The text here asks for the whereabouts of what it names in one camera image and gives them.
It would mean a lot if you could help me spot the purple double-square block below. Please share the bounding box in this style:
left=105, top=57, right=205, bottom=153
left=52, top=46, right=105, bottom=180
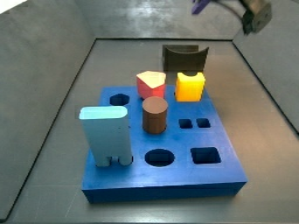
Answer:
left=190, top=0, right=211, bottom=15

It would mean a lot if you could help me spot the yellow arch block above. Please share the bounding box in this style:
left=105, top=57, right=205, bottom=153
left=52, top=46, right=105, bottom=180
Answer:
left=174, top=72, right=205, bottom=102

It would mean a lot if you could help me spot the blue shape-sorter board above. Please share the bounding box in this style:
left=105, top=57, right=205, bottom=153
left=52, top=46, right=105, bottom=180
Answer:
left=81, top=86, right=248, bottom=203

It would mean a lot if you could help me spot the brown cylinder block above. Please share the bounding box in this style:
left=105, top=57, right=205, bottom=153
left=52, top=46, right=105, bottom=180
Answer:
left=142, top=96, right=168, bottom=135

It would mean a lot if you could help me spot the red pentagon block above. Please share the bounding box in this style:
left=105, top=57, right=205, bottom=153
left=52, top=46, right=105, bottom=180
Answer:
left=136, top=71, right=165, bottom=99

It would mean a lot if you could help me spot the light blue tall block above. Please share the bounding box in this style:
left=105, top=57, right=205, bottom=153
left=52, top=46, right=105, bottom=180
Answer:
left=78, top=106, right=133, bottom=167

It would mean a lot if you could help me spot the black curved stand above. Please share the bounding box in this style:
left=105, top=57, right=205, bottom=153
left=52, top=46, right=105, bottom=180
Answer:
left=162, top=45, right=209, bottom=72

